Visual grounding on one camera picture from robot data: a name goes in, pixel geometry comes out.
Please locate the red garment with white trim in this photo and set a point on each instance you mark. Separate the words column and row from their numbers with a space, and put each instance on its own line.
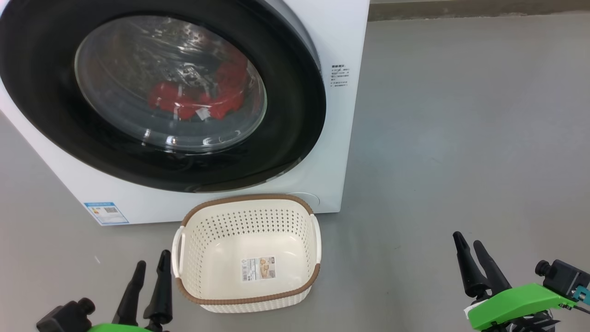
column 175, row 99

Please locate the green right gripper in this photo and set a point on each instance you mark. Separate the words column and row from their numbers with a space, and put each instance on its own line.
column 516, row 302

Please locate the blue energy label sticker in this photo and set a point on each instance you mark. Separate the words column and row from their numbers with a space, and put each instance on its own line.
column 106, row 213

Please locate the cream basket with brown rim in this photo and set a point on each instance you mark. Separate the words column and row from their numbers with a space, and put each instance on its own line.
column 221, row 276

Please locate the white front-load washing machine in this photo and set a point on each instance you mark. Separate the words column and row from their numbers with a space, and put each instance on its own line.
column 336, row 27

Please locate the black round washer door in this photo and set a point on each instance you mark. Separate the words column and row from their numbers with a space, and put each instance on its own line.
column 41, row 69

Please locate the brown wall baseboard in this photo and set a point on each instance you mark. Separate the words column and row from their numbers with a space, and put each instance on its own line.
column 461, row 10

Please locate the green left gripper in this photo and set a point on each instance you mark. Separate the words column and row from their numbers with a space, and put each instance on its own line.
column 120, row 328

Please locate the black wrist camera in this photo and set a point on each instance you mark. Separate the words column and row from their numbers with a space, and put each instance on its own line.
column 64, row 318
column 564, row 276

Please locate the teal right camera connector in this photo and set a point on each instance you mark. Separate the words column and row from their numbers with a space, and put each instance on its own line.
column 583, row 295

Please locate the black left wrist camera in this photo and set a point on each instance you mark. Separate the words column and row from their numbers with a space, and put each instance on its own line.
column 64, row 318

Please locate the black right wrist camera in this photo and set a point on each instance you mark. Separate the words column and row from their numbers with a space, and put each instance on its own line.
column 564, row 276

